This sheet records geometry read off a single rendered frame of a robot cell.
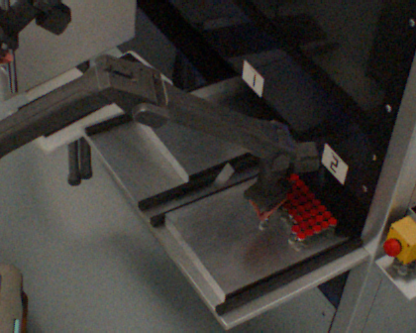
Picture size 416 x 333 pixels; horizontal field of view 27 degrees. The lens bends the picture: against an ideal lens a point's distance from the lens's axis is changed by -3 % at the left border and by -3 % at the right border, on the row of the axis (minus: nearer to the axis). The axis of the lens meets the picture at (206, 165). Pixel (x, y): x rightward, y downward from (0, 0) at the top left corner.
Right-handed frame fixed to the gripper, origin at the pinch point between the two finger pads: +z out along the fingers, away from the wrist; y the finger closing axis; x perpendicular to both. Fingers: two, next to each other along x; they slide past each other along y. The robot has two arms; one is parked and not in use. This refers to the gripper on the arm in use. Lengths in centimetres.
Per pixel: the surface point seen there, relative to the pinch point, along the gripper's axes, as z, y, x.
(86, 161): 65, 20, 90
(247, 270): 3.9, -12.1, -6.2
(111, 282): 93, 4, 61
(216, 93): 4.9, 26.0, 39.5
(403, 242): -9.2, 9.9, -31.1
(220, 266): 3.9, -15.7, -1.3
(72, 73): 13, 8, 80
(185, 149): 4.4, 4.9, 30.1
